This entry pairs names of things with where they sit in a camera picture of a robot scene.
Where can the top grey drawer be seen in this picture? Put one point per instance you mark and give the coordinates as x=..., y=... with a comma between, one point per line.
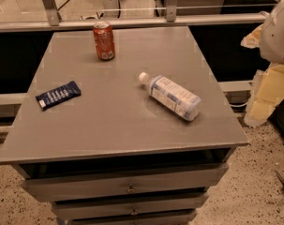
x=102, y=185

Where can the middle grey drawer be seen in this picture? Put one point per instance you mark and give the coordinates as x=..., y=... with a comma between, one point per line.
x=131, y=205

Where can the grey metal railing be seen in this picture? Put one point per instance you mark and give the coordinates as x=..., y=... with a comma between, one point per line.
x=60, y=15

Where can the bottom grey drawer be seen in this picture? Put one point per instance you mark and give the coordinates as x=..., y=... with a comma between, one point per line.
x=180, y=217

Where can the grey drawer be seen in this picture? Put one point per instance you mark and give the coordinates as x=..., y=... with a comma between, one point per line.
x=131, y=205
x=180, y=217
x=102, y=185

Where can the orange soda can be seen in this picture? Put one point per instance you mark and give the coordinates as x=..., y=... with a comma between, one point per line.
x=103, y=36

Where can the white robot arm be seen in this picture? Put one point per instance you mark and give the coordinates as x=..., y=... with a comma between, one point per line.
x=267, y=89

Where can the grey drawer cabinet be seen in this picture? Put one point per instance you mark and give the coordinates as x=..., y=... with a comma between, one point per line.
x=114, y=126

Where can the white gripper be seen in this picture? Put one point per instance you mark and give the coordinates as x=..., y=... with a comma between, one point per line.
x=277, y=37

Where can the clear plastic water bottle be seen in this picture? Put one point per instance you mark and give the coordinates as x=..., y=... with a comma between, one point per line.
x=172, y=95

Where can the dark blue snack bar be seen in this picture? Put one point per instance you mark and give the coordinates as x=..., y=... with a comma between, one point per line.
x=58, y=95

